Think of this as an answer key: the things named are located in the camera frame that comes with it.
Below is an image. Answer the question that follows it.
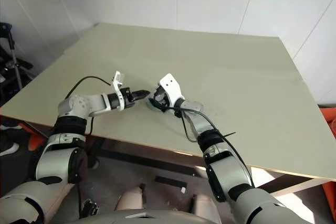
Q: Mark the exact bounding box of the orange plastic bin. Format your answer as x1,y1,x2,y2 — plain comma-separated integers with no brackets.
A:
318,105,336,201

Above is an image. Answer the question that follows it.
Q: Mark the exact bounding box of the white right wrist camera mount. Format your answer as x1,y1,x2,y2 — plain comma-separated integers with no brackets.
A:
159,73,184,107

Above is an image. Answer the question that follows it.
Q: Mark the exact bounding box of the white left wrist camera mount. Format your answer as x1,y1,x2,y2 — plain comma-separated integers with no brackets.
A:
109,70,126,111

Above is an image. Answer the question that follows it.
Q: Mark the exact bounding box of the silver robot torso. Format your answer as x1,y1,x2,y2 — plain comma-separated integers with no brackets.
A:
49,209,222,224

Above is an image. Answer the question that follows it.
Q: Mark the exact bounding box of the black cable tie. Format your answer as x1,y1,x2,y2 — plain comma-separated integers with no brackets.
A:
219,131,237,140

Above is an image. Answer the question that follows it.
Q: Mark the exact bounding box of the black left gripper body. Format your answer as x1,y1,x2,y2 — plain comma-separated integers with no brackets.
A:
122,87,135,109

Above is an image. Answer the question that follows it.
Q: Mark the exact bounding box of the beige rounded shape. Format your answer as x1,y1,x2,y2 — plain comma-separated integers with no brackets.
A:
115,186,145,212

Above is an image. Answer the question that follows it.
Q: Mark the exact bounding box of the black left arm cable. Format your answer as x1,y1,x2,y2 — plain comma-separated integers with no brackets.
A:
64,76,111,137

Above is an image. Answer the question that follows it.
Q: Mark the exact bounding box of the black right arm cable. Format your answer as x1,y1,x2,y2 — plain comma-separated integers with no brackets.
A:
154,104,255,189

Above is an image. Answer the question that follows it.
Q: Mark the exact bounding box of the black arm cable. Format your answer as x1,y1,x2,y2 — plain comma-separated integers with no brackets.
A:
64,76,111,137
154,104,255,189

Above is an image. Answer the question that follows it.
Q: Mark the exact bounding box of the black white sneaker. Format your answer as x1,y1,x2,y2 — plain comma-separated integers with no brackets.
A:
0,122,24,131
0,142,21,157

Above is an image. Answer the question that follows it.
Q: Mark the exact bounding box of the black ribbed device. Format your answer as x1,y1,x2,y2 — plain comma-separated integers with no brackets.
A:
80,199,100,219

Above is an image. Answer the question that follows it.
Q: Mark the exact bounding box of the grey hinged motor lid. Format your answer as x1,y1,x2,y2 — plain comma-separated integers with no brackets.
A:
146,98,169,109

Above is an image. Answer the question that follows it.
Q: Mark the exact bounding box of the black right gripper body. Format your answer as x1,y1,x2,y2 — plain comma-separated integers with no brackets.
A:
155,84,169,100

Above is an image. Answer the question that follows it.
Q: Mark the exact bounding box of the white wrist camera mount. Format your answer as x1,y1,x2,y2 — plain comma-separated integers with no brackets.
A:
109,70,126,111
159,73,184,107

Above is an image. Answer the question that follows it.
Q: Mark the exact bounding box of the black floor tape strip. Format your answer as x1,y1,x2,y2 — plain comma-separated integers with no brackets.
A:
154,175,187,187

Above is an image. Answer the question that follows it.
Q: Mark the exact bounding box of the black metal stand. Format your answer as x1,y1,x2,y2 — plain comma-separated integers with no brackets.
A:
0,23,34,99

